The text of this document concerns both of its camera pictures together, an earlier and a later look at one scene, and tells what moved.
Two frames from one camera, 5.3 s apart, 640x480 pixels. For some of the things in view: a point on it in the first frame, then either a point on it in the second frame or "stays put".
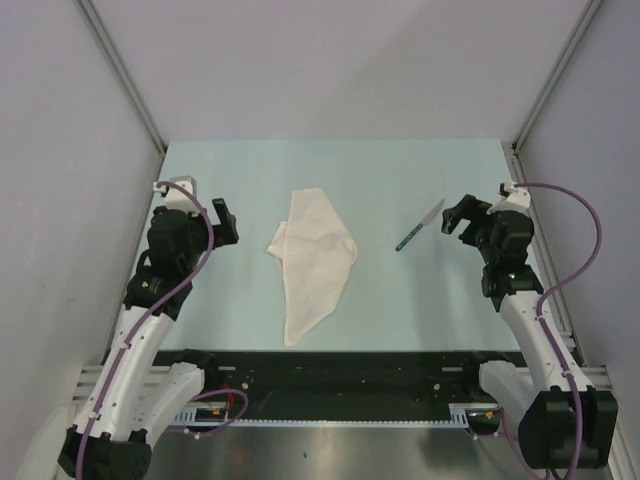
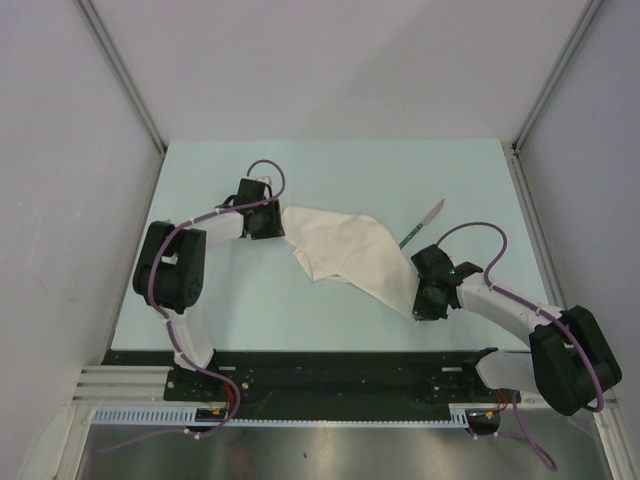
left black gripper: [224, 233] → [275, 228]
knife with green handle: [424, 222] stays put
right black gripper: [468, 208] → [421, 310]
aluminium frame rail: [90, 374] stays put
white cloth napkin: [315, 253] → [341, 246]
